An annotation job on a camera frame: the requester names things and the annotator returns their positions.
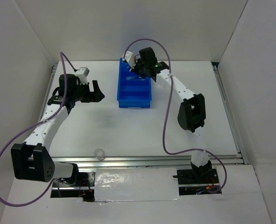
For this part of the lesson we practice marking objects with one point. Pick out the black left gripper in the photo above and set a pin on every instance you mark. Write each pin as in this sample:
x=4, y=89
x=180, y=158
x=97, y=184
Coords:
x=95, y=96

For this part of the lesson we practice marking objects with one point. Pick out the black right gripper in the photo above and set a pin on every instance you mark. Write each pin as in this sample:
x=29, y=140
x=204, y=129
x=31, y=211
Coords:
x=138, y=61

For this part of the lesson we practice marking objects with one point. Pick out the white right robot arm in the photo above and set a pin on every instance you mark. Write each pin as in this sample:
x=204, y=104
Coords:
x=191, y=113

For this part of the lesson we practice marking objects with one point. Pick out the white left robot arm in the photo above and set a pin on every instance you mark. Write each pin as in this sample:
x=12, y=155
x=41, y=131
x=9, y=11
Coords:
x=31, y=159

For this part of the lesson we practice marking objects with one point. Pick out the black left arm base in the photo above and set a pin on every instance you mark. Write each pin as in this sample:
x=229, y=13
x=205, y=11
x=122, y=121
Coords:
x=81, y=186

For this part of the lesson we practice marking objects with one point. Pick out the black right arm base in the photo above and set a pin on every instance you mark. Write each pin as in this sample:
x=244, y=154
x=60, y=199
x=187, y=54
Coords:
x=190, y=184

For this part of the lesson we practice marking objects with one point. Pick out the blue compartment storage bin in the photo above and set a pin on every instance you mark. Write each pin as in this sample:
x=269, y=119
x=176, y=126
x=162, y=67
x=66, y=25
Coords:
x=133, y=91

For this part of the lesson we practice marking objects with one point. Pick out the clear tape roll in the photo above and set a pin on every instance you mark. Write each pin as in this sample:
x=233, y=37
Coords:
x=99, y=154

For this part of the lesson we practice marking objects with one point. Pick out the white front cover board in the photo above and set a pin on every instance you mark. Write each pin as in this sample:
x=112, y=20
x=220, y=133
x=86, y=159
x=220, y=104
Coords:
x=136, y=185

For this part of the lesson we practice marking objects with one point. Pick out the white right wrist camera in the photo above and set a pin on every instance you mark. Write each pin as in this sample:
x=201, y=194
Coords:
x=129, y=58

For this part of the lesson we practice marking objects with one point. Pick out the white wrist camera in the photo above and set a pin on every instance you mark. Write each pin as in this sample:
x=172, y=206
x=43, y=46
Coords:
x=129, y=58
x=82, y=74

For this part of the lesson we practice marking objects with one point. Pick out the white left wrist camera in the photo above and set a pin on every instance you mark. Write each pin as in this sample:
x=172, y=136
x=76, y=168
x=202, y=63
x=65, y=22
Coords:
x=82, y=74

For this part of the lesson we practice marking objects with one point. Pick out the aluminium table frame rail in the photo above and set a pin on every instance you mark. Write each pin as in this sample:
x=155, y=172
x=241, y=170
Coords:
x=132, y=137

